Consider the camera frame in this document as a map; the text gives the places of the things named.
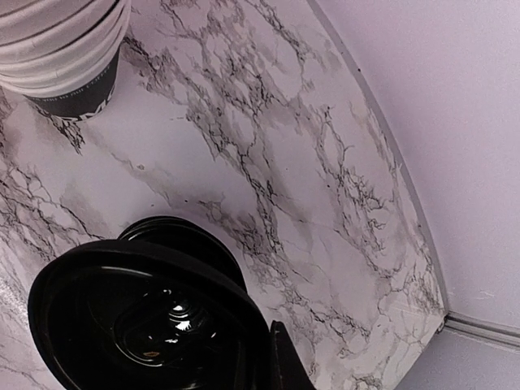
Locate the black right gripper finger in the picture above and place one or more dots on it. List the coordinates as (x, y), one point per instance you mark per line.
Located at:
(285, 367)

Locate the stack of black lids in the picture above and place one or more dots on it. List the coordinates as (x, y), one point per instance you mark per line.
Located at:
(188, 238)

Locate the black coffee cup lid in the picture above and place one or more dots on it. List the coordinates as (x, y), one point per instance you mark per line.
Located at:
(129, 314)

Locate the stack of paper cups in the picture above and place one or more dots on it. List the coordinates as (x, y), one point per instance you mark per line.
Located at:
(63, 55)

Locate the right aluminium frame post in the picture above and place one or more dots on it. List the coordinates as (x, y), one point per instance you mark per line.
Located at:
(483, 330)

